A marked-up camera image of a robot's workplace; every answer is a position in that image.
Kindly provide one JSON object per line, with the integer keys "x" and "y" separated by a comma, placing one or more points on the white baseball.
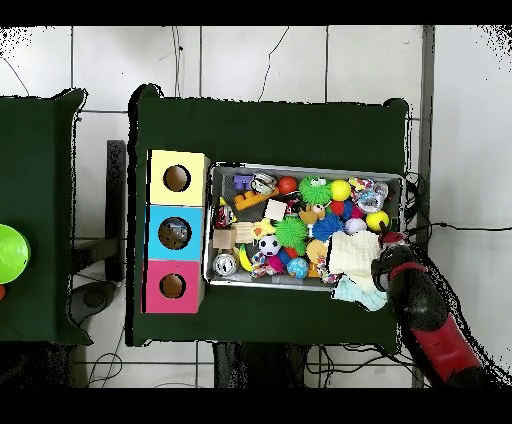
{"x": 355, "y": 226}

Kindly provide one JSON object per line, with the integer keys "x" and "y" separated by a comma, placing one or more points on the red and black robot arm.
{"x": 432, "y": 320}

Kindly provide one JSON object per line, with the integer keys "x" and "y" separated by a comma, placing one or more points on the yellow smiley face ball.
{"x": 378, "y": 221}

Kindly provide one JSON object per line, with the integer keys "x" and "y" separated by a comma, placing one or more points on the bright green bowl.
{"x": 12, "y": 254}

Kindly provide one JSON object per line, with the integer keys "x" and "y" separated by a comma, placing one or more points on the blue spiky ball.
{"x": 326, "y": 228}

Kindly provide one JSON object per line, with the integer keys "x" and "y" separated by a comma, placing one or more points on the cream yellow cloth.
{"x": 352, "y": 256}

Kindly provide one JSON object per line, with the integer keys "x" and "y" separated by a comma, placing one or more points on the dark green table cloth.
{"x": 40, "y": 160}
{"x": 272, "y": 128}

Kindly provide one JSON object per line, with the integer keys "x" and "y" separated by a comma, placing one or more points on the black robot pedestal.
{"x": 256, "y": 368}

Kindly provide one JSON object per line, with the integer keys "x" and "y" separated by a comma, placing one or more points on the clear mesh bin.
{"x": 240, "y": 282}

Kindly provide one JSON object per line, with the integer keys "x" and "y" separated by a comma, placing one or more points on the green spiky ball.
{"x": 316, "y": 192}
{"x": 290, "y": 234}

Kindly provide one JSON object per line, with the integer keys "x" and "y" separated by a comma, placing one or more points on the black and white soccer ball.
{"x": 269, "y": 245}

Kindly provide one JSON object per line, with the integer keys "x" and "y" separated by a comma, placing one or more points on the plain yellow ball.
{"x": 341, "y": 190}

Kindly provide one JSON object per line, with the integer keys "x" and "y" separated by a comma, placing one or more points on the mint green cloth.
{"x": 360, "y": 294}

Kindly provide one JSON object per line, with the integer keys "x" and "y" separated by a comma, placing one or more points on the crushed silver can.
{"x": 265, "y": 184}

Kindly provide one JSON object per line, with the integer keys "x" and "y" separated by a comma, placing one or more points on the orange red ball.
{"x": 288, "y": 185}

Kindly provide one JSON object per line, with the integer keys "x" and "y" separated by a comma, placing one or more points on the wooden box with three holes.
{"x": 196, "y": 180}

